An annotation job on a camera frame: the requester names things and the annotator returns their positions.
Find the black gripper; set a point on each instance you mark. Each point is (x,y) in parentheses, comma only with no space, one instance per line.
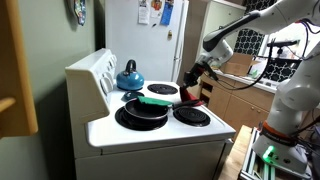
(200,71)

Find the red terry towel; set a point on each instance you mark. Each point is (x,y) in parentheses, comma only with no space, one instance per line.
(189,96)

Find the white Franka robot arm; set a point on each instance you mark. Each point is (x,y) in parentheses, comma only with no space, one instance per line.
(293,90)

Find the small black coil burner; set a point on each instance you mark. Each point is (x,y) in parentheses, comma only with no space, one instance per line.
(191,116)

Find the green cloth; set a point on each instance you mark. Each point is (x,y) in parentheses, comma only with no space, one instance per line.
(155,101)

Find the cardboard box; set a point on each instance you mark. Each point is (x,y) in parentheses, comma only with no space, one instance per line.
(236,65)

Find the black frying pan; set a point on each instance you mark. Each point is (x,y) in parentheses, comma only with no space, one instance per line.
(146,111)

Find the yellow fridge magnet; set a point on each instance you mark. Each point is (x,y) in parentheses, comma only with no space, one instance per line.
(170,34)

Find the wooden kitchen base cabinets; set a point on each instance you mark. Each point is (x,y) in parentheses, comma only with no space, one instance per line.
(243,106)

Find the small dark teal dish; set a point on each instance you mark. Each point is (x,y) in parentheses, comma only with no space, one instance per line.
(131,96)

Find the white refrigerator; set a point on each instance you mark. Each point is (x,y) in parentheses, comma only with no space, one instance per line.
(133,50)

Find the beige tall cabinet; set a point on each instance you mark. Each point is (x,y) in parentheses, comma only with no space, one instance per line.
(220,20)

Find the blue paper sheet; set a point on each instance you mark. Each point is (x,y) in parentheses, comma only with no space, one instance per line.
(167,13)

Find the white stove knob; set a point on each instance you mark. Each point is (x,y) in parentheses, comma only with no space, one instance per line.
(112,65)
(114,60)
(110,77)
(106,86)

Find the small photo paper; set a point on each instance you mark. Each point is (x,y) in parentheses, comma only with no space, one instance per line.
(156,7)

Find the white paper note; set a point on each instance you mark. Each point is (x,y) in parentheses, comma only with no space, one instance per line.
(144,11)

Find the wooden robot platform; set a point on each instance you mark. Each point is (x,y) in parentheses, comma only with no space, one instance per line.
(235,156)

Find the white electric stove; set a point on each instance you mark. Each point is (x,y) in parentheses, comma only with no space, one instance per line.
(150,160)

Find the black stereo camera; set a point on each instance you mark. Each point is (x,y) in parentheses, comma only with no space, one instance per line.
(283,43)

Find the aluminium frame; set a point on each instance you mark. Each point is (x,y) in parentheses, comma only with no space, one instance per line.
(253,166)

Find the colourful decorative wall plate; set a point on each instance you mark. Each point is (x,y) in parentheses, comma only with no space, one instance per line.
(80,11)

